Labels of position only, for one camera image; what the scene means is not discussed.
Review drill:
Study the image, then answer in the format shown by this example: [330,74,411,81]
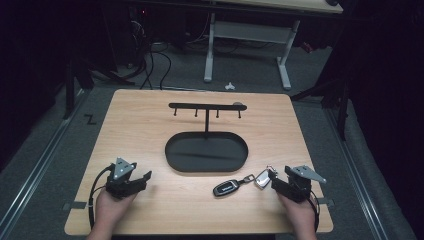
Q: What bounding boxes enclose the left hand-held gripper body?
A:
[105,157,138,200]

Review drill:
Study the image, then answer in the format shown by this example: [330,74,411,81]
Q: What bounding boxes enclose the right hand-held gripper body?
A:
[283,164,328,204]

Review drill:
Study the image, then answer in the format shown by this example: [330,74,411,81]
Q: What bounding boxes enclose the silver car key fob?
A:
[254,168,272,191]

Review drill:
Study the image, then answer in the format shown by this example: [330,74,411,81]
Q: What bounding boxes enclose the metal key ring clip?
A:
[237,173,257,186]

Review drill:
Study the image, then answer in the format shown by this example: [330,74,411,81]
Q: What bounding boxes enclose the black car key fob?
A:
[212,179,241,198]

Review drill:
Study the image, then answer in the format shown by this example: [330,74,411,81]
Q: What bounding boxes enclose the person's right hand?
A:
[277,192,317,232]

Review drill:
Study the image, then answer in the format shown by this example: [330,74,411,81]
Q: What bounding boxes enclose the person's left hand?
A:
[94,188,138,232]

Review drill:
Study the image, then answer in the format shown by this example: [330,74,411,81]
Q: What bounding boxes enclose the grey tape strip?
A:
[317,197,336,208]
[62,201,88,212]

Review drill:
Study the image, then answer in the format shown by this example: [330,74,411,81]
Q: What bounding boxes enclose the black key rack with tray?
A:
[164,101,250,174]

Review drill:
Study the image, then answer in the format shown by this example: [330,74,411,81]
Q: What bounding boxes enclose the black metal stand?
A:
[289,74,352,142]
[62,54,136,120]

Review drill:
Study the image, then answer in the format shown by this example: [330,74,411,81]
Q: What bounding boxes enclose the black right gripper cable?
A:
[308,189,322,233]

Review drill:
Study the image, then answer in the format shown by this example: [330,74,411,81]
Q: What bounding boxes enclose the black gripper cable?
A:
[87,163,115,231]
[308,189,322,233]

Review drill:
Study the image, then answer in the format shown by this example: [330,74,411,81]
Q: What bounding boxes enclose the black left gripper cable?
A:
[87,163,115,231]

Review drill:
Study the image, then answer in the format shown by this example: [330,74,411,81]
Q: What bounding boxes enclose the metal floor rail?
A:
[0,89,88,234]
[323,106,389,240]

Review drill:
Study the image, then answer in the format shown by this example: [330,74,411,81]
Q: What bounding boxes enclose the black floor cables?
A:
[131,19,173,91]

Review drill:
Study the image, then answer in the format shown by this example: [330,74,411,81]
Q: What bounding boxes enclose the white desk frame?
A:
[203,0,344,91]

